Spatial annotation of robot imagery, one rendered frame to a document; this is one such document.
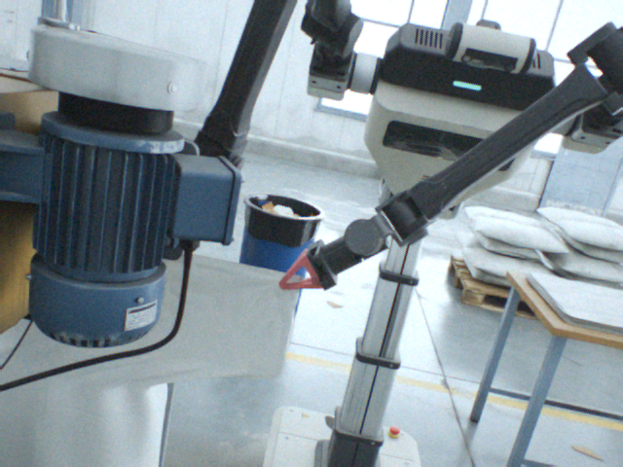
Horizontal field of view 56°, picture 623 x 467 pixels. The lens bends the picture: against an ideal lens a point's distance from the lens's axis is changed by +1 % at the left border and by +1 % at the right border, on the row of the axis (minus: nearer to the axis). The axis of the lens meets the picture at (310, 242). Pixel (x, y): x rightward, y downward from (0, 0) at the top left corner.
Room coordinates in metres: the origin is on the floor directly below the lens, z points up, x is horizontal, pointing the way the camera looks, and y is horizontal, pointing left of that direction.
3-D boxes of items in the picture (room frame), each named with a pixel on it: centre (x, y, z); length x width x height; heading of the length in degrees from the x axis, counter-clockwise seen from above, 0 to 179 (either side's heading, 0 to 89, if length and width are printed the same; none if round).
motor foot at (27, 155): (0.61, 0.32, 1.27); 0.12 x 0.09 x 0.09; 0
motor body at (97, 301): (0.64, 0.24, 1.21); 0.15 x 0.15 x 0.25
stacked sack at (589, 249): (4.47, -2.16, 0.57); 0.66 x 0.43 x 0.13; 0
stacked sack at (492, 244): (4.48, -1.48, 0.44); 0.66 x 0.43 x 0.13; 0
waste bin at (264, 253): (3.26, 0.19, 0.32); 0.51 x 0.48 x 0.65; 0
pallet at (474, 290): (4.46, -1.81, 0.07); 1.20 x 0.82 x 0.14; 88
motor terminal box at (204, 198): (0.69, 0.14, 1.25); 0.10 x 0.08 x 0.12; 25
